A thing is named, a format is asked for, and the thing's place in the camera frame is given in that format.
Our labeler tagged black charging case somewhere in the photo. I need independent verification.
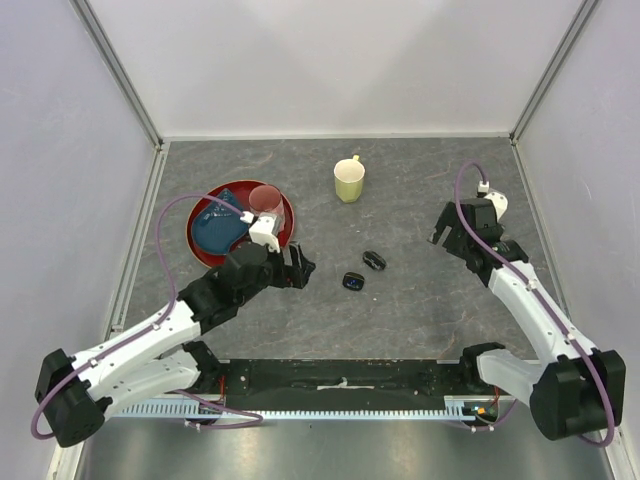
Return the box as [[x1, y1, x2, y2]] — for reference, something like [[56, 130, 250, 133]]
[[362, 250, 387, 271], [342, 271, 365, 291]]

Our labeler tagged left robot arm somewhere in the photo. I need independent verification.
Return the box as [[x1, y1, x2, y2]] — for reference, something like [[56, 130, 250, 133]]
[[31, 242, 316, 448]]

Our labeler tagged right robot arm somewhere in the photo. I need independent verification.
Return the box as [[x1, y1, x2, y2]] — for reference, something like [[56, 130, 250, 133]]
[[430, 192, 626, 444]]

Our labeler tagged pink glass mug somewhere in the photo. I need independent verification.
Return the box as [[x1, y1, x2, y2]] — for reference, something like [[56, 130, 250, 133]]
[[248, 184, 286, 229]]

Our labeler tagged red round tray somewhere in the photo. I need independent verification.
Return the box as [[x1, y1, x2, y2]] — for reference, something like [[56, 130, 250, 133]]
[[186, 180, 263, 267]]

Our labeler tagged blue teardrop plate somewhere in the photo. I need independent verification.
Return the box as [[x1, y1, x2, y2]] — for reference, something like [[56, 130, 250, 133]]
[[191, 201, 249, 255]]

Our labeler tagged yellow ceramic mug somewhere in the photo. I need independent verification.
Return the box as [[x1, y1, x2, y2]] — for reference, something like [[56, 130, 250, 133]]
[[333, 155, 366, 203]]

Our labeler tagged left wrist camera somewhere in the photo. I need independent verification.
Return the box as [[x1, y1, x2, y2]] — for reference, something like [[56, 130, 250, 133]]
[[249, 212, 281, 253]]

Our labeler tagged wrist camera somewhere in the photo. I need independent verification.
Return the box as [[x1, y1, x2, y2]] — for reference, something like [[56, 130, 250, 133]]
[[476, 180, 509, 221], [249, 212, 281, 253]]

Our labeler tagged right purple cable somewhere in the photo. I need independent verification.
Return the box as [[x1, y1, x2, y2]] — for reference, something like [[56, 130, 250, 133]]
[[452, 159, 619, 447]]

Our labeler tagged purple cable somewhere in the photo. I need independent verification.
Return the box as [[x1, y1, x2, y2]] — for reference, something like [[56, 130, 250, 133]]
[[30, 193, 254, 441], [452, 159, 619, 447]]

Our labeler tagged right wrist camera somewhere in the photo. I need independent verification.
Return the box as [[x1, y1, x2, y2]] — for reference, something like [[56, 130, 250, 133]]
[[476, 180, 509, 221]]

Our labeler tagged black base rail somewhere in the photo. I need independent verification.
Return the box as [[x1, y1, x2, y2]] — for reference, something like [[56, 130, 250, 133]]
[[220, 359, 493, 412]]

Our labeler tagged slotted cable duct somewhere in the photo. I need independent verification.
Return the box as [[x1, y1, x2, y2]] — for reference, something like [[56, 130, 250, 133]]
[[115, 396, 497, 422]]

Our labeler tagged right aluminium frame post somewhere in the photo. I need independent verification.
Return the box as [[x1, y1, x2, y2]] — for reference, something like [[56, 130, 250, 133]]
[[508, 0, 601, 146]]

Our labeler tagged aluminium frame post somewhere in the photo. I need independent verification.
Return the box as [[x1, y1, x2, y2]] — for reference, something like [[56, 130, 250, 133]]
[[68, 0, 166, 151], [508, 0, 601, 146]]

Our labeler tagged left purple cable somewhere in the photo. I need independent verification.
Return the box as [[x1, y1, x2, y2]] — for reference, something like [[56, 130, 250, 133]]
[[30, 193, 254, 441]]

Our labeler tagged left aluminium frame post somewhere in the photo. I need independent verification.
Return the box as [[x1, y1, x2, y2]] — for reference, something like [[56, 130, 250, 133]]
[[68, 0, 166, 151]]

